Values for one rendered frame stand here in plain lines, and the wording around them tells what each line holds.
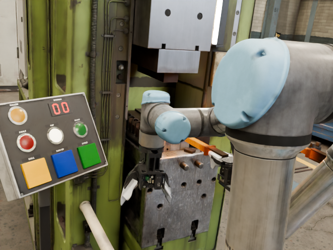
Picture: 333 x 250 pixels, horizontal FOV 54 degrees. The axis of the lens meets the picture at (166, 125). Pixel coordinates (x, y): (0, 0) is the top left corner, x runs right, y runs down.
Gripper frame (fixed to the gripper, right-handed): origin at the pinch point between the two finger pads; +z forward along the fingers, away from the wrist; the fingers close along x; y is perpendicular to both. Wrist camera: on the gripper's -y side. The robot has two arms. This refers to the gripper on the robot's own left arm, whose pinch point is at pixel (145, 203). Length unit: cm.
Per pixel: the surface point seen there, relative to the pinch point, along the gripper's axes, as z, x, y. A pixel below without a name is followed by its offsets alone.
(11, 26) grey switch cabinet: -22, -139, -553
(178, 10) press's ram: -59, 17, -45
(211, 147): -10.0, 28.6, -20.7
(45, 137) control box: -15.6, -30.3, -15.5
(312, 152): -7, 75, -22
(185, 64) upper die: -37, 23, -46
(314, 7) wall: -133, 613, -764
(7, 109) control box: -24.7, -40.4, -14.1
